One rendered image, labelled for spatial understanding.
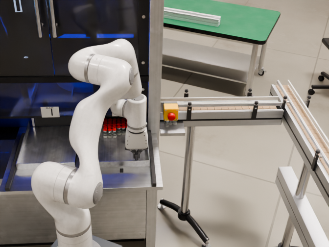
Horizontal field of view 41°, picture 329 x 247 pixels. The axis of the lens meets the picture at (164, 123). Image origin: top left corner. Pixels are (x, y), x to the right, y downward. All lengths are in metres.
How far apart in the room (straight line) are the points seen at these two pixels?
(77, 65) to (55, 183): 0.38
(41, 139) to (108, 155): 0.36
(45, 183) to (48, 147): 0.78
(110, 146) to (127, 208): 0.55
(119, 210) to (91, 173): 1.24
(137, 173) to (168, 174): 1.36
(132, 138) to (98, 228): 0.90
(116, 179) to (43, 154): 0.39
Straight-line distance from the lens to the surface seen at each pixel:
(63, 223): 1.50
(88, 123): 1.41
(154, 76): 2.08
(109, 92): 1.41
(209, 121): 2.39
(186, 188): 2.72
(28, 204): 2.61
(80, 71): 1.47
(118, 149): 2.15
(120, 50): 1.55
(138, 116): 1.86
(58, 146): 2.20
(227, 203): 3.18
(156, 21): 1.97
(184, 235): 2.94
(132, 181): 1.97
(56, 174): 1.42
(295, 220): 2.49
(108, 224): 2.69
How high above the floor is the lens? 2.19
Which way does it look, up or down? 34 degrees down
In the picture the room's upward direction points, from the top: 3 degrees clockwise
